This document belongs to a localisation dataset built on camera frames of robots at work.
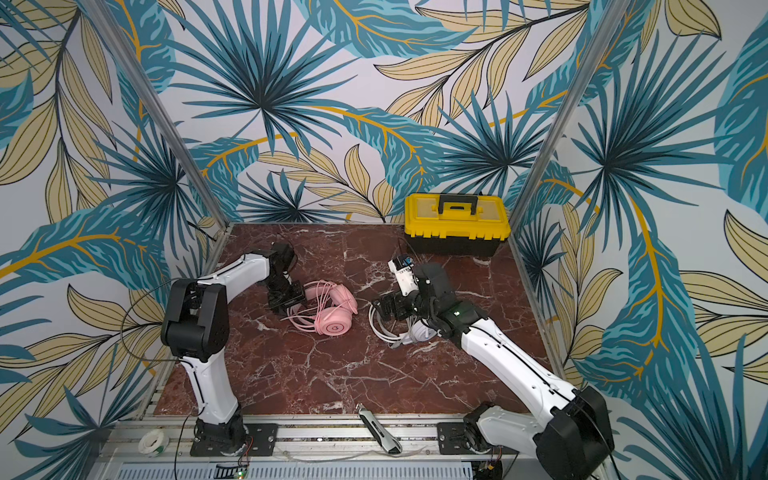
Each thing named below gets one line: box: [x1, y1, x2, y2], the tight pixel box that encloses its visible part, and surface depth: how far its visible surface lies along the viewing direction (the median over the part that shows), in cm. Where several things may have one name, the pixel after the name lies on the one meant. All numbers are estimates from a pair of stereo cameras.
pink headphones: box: [280, 279, 359, 336], surface depth 90 cm
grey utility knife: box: [355, 403, 403, 454], surface depth 75 cm
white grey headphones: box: [368, 303, 442, 349], surface depth 87 cm
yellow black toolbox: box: [404, 194, 511, 257], surface depth 102 cm
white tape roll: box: [138, 429, 170, 457], surface depth 73 cm
